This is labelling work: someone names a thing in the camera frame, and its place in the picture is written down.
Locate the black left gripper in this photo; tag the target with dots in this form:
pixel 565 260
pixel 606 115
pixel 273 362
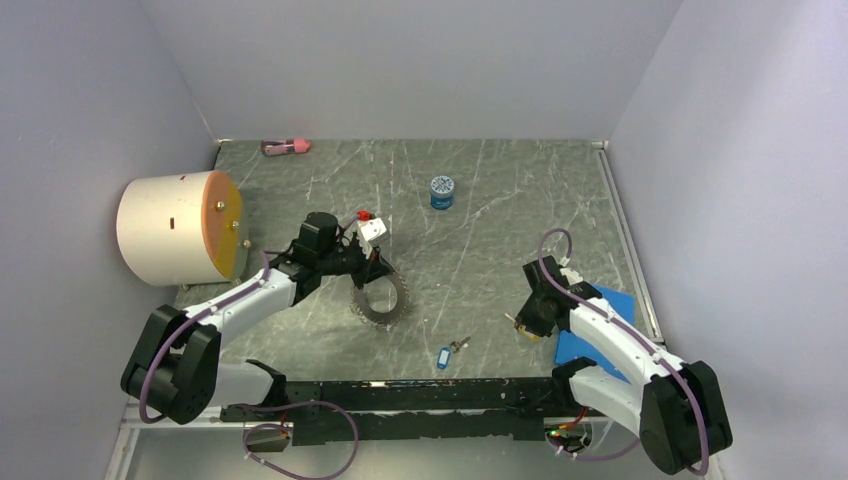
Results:
pixel 371 267

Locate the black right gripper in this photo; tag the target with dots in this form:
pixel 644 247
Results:
pixel 534 325

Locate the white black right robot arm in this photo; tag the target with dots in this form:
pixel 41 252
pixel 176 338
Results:
pixel 674 408

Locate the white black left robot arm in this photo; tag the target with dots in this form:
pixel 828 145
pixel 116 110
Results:
pixel 175 371

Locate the blue flat sheet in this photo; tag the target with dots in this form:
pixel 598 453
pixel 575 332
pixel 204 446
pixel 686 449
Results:
pixel 571 346

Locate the blue round jar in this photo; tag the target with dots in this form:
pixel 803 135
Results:
pixel 441 190

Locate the pink capped small bottle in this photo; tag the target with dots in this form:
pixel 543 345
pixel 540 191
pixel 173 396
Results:
pixel 272 148

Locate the cream cylinder with orange face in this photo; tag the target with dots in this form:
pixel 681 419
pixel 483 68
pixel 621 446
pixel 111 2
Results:
pixel 183 229

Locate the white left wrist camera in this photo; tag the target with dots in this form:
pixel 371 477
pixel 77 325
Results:
pixel 371 230

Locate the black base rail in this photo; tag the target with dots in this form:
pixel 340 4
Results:
pixel 317 413

